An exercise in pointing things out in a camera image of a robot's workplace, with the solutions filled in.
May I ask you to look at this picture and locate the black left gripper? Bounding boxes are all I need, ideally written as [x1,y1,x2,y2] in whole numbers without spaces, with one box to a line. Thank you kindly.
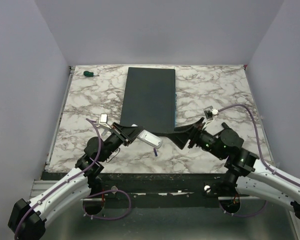
[100,122,144,163]

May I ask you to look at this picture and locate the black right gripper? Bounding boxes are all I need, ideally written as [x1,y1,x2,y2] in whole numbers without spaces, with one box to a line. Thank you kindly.
[166,117,225,160]

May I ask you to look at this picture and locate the white remote control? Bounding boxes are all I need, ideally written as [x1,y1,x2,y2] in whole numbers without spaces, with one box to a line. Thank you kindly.
[130,124,163,149]

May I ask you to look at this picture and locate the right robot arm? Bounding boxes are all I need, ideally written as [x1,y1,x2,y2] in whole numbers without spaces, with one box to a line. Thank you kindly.
[159,118,300,220]

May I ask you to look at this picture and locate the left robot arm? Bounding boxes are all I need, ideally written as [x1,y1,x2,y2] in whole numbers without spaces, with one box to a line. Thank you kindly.
[8,121,162,240]

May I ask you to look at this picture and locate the black plastic clip part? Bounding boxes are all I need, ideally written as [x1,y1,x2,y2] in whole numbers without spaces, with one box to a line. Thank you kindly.
[221,122,230,129]

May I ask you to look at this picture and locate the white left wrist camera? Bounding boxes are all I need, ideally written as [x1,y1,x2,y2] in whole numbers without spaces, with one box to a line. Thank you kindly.
[96,113,111,136]

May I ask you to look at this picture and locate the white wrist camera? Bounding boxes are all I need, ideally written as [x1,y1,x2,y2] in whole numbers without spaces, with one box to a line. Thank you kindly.
[203,106,219,126]
[96,113,111,136]

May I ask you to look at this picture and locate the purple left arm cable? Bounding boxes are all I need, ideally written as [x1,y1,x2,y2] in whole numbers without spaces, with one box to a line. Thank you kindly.
[13,118,132,240]

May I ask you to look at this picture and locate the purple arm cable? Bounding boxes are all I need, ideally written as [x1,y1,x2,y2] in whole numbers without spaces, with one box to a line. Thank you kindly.
[13,118,132,240]
[216,104,300,218]

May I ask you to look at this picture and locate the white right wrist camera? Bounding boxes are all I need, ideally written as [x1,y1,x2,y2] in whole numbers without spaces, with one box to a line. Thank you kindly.
[203,106,219,126]

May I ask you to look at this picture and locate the dark network switch box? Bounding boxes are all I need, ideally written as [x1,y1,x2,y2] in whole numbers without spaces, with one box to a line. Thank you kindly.
[120,67,176,134]

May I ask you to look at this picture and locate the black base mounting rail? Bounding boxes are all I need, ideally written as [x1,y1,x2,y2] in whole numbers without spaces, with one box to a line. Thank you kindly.
[39,171,256,210]

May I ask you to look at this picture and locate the green handled screwdriver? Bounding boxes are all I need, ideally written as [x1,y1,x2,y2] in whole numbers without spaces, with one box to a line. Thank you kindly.
[83,70,99,78]

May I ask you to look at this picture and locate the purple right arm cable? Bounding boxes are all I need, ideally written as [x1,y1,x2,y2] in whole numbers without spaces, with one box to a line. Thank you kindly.
[216,104,300,218]

